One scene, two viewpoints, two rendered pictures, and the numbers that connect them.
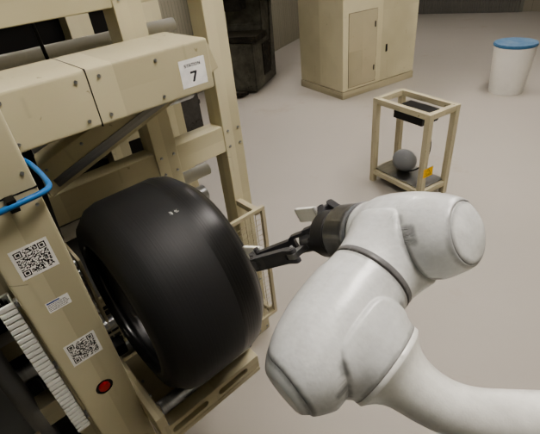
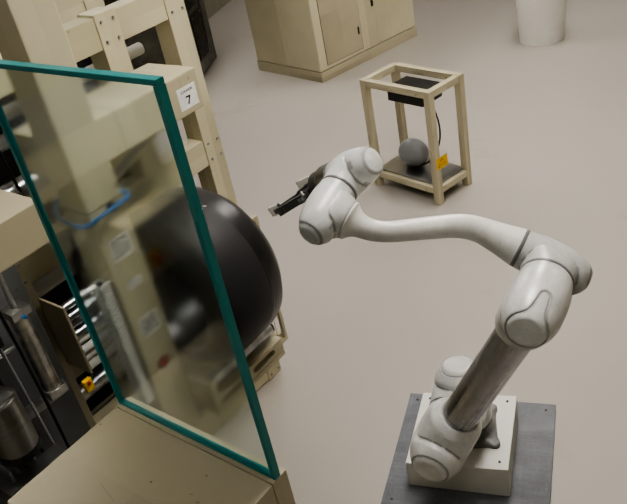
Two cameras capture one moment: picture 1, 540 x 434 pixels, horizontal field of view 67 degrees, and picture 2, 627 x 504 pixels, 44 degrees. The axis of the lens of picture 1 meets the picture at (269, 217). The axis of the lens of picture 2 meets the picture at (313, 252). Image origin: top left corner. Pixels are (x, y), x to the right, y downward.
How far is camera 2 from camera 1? 1.51 m
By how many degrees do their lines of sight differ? 7
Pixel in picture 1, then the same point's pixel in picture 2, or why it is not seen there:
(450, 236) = (363, 161)
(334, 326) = (323, 202)
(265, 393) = (291, 430)
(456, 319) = (491, 318)
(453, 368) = not seen: hidden behind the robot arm
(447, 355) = not seen: hidden behind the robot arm
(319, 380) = (321, 221)
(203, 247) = (231, 228)
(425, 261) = (357, 174)
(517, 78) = (551, 21)
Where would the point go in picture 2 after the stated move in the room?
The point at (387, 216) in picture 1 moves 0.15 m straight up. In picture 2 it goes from (340, 160) to (330, 105)
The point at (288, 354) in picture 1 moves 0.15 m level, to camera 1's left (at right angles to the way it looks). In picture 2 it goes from (308, 216) to (249, 233)
